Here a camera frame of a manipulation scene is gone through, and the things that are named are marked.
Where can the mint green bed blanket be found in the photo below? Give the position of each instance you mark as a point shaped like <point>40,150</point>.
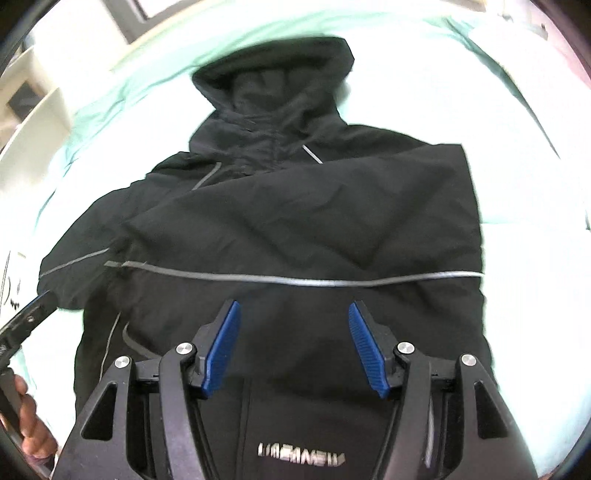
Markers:
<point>508,138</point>

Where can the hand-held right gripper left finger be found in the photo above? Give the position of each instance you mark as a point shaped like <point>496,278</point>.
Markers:
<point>221,350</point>

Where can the person's left hand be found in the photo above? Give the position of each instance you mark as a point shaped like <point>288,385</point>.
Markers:
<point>39,434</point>

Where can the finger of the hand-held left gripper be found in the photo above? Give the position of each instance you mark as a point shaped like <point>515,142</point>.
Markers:
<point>32,316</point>

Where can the black hooded jacket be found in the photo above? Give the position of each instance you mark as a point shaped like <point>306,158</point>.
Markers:
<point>300,221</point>

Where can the white shelf unit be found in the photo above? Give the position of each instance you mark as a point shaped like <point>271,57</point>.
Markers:
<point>41,106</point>

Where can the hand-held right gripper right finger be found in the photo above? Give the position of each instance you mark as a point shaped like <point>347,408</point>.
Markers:
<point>367,350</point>

